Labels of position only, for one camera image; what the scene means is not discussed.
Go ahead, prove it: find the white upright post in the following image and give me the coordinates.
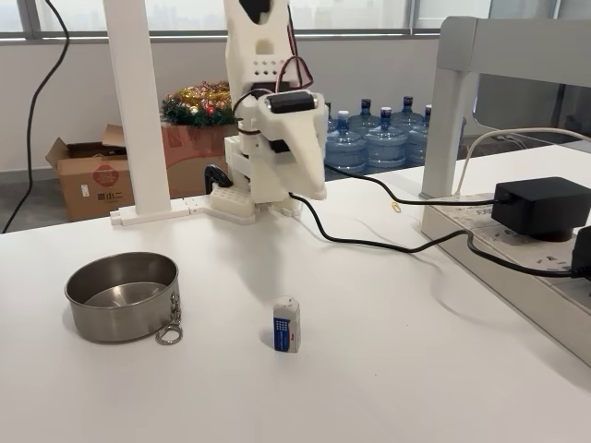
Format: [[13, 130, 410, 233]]
[[102, 0, 210, 228]]

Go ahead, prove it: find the long white power strip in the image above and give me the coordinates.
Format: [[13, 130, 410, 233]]
[[421, 192, 591, 366]]

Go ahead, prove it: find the round metal bowl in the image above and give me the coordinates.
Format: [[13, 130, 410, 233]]
[[64, 251, 181, 344]]

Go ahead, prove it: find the white cable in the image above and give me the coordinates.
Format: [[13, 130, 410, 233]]
[[453, 127, 591, 198]]

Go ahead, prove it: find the black hanging cable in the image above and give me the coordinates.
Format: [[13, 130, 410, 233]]
[[1, 0, 72, 234]]

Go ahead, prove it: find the white desk shelf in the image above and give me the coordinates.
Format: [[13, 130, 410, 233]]
[[419, 15, 591, 200]]

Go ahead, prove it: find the black table clamp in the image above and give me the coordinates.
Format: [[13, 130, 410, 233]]
[[203, 162, 233, 196]]

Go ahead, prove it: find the metal keyring chain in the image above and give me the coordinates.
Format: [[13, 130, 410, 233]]
[[154, 291, 185, 346]]

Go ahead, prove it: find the tinsel christmas wreath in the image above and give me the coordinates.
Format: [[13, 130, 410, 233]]
[[160, 79, 240, 129]]

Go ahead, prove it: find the open brown cardboard box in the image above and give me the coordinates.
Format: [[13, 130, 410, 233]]
[[44, 123, 138, 223]]

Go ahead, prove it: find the black power adapter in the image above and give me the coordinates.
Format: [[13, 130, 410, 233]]
[[489, 176, 587, 244]]

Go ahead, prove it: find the black adapter cable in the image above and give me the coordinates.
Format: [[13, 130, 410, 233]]
[[323, 163, 510, 207]]

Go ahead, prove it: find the black power cable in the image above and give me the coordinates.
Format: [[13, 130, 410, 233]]
[[288, 191, 578, 279]]

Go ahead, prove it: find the small white and blue box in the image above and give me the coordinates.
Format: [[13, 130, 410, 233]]
[[271, 295, 303, 354]]

